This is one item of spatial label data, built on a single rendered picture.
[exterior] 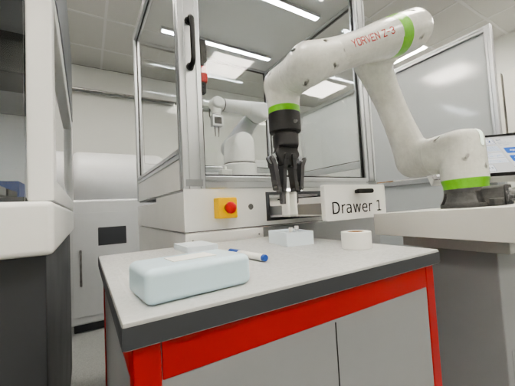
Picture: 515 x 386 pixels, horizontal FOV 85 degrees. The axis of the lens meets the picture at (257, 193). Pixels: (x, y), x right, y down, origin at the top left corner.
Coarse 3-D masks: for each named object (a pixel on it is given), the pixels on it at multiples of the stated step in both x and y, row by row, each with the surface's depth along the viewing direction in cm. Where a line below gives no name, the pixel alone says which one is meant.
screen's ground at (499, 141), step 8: (504, 136) 151; (512, 136) 150; (496, 144) 149; (504, 144) 148; (512, 144) 147; (488, 152) 146; (504, 152) 144; (512, 160) 140; (496, 168) 138; (504, 168) 137; (512, 168) 136
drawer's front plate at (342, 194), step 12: (324, 192) 84; (336, 192) 86; (348, 192) 89; (372, 192) 95; (384, 192) 98; (324, 204) 84; (336, 204) 86; (372, 204) 95; (384, 204) 98; (324, 216) 84; (336, 216) 86; (348, 216) 88; (360, 216) 91; (372, 216) 94
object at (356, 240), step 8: (344, 232) 68; (352, 232) 67; (360, 232) 66; (368, 232) 66; (344, 240) 67; (352, 240) 66; (360, 240) 65; (368, 240) 66; (344, 248) 68; (352, 248) 66; (360, 248) 65; (368, 248) 66
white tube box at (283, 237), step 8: (272, 232) 85; (280, 232) 79; (288, 232) 81; (296, 232) 77; (304, 232) 78; (312, 232) 79; (272, 240) 85; (280, 240) 79; (288, 240) 76; (296, 240) 77; (304, 240) 78; (312, 240) 79
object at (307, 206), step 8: (304, 200) 94; (312, 200) 91; (320, 200) 88; (272, 208) 110; (280, 208) 105; (304, 208) 94; (312, 208) 90; (320, 208) 87; (272, 216) 110; (280, 216) 106
